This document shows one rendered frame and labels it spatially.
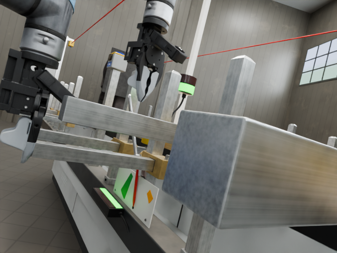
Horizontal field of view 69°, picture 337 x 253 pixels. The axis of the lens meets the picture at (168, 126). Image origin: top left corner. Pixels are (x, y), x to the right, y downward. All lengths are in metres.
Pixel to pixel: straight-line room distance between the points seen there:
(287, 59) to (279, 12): 1.58
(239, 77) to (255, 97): 8.20
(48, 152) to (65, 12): 0.28
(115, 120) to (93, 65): 7.65
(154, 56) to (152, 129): 0.35
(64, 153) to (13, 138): 0.10
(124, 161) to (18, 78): 0.28
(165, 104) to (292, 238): 0.44
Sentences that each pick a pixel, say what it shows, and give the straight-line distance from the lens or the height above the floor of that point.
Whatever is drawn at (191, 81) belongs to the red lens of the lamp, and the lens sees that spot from 0.71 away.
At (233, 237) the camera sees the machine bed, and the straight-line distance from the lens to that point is 0.74.
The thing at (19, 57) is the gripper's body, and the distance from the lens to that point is 0.54.
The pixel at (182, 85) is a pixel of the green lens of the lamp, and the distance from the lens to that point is 0.70.
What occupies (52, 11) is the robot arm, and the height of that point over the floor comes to 1.11.
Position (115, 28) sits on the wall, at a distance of 8.18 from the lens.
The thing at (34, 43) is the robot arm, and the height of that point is 1.04.
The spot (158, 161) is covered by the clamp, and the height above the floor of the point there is 0.86.
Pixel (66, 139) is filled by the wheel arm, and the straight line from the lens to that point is 0.82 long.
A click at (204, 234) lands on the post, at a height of 0.77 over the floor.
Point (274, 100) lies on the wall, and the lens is 9.02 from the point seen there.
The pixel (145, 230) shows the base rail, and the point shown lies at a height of 0.70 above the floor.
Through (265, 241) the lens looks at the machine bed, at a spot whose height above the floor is 0.74.
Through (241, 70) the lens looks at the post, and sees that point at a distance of 0.49.
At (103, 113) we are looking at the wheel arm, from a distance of 0.31.
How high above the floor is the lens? 0.95
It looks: level
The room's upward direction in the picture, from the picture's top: 14 degrees clockwise
